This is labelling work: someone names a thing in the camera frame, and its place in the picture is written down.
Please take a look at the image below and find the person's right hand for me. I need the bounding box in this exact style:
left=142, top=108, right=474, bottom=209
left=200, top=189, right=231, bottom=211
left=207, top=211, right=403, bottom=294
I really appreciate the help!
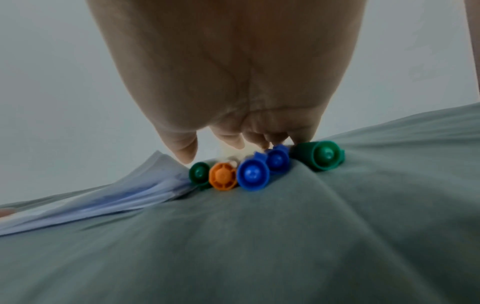
left=86, top=0, right=367, bottom=165

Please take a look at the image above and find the small blue marker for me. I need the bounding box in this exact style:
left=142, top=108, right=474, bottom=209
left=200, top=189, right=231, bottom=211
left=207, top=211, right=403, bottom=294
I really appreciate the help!
left=264, top=144, right=291, bottom=173

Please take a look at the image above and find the orange capped marker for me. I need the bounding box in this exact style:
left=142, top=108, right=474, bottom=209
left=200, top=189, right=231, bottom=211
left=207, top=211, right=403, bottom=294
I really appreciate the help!
left=208, top=154, right=241, bottom=191

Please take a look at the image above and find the large blue marker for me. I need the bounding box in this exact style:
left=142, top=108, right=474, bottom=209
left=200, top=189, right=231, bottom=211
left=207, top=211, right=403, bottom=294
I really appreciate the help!
left=236, top=151, right=272, bottom=191

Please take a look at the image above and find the small green marker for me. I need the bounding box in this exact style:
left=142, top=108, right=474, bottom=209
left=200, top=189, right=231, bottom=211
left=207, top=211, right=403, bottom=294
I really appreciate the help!
left=188, top=161, right=213, bottom=190

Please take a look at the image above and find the stack of white papers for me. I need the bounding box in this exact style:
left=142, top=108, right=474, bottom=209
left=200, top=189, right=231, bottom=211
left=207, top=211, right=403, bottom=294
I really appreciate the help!
left=0, top=150, right=196, bottom=237

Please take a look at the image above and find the large green marker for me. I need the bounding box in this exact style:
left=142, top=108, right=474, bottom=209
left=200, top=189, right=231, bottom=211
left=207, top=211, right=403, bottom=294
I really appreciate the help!
left=290, top=140, right=346, bottom=172

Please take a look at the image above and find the grey-green cloth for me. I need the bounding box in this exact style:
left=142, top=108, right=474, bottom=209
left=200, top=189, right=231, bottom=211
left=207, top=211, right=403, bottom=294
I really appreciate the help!
left=0, top=102, right=480, bottom=304

